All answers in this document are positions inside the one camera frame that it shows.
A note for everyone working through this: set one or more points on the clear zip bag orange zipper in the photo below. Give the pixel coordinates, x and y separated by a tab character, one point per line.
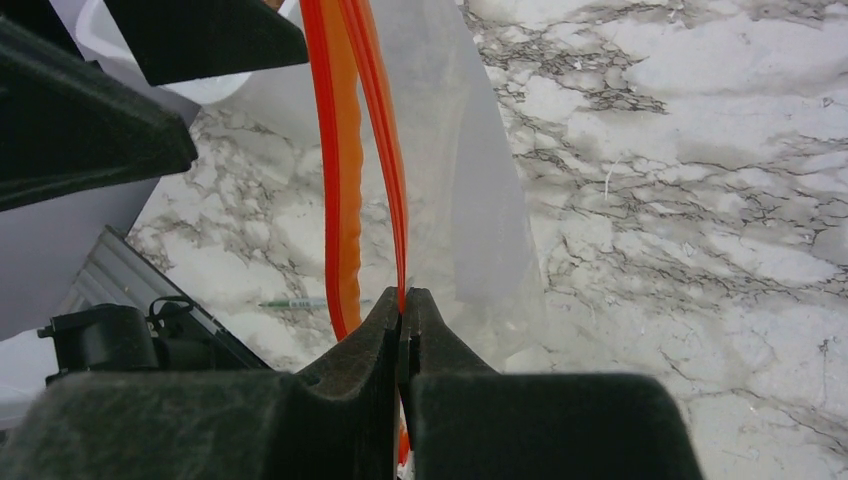
430	267

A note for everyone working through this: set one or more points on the white plastic bin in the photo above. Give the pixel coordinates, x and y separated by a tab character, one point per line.
280	98

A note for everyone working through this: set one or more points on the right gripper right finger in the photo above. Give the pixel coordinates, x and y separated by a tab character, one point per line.
550	424

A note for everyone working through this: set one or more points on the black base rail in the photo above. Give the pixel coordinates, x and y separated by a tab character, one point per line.
122	314

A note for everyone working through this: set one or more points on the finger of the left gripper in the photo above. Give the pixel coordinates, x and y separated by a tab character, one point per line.
175	41
68	127

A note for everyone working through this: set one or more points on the green pen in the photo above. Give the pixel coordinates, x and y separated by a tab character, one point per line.
296	304

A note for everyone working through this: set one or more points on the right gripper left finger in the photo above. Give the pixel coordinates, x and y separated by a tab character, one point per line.
218	417

